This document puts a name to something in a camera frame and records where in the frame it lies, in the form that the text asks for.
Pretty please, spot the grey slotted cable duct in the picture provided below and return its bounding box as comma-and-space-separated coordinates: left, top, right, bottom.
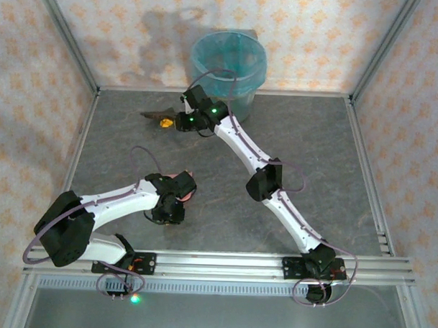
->
34, 275, 405, 303

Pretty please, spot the long aluminium mounting rail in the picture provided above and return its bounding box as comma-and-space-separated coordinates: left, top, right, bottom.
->
22, 245, 416, 287

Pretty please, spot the blue mesh trash bin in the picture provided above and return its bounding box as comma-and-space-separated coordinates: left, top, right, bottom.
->
188, 29, 270, 124

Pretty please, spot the blue plastic bin liner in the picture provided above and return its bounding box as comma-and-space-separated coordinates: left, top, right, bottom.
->
189, 29, 270, 101

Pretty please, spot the aluminium frame post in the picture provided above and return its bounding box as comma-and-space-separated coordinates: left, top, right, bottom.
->
29, 0, 104, 96
350, 0, 423, 104

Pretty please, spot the aluminium frame leg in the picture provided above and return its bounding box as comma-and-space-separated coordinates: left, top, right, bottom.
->
395, 285, 430, 328
2, 271, 40, 328

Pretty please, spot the short aluminium table edge rail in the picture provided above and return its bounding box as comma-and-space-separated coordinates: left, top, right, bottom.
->
97, 83, 352, 100

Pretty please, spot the brown hand brush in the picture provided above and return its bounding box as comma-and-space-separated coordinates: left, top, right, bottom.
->
140, 106, 178, 122

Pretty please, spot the aluminium table side rail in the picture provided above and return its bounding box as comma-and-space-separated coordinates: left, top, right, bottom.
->
42, 88, 100, 247
339, 96, 402, 258

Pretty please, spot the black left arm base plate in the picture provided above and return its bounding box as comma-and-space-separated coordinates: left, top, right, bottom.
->
91, 250, 157, 276

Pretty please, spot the pink plastic dustpan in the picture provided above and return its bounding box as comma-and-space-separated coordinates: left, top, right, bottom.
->
166, 170, 198, 204

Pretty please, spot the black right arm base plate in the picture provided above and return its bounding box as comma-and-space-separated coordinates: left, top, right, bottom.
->
281, 255, 346, 283

